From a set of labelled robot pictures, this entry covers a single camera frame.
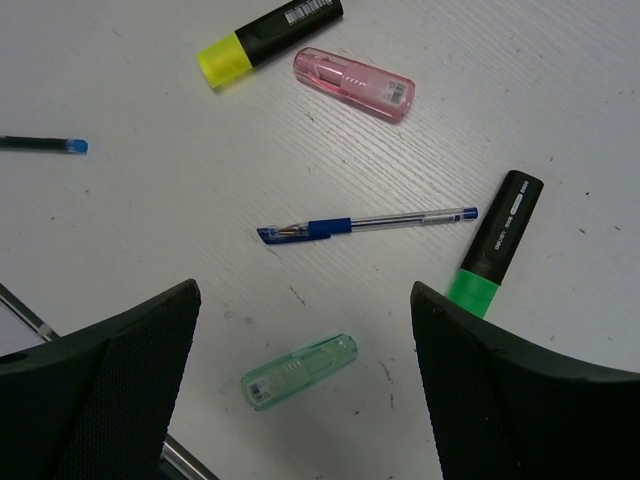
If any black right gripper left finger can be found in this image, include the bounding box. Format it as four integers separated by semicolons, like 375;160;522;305
1;279;201;479

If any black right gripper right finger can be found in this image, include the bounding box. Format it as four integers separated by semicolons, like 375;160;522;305
411;282;639;479

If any green black highlighter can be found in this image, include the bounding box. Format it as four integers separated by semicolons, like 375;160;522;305
447;170;544;318

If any clear blue ink pen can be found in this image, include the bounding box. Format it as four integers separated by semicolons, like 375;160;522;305
1;136;89;155

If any pink correction tape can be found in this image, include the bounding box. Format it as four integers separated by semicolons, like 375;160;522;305
293;47;416;123

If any yellow black highlighter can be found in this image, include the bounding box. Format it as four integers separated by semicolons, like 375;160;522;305
197;0;344;89

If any blue grip gel pen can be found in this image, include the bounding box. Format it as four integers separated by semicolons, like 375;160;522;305
257;207;479;245

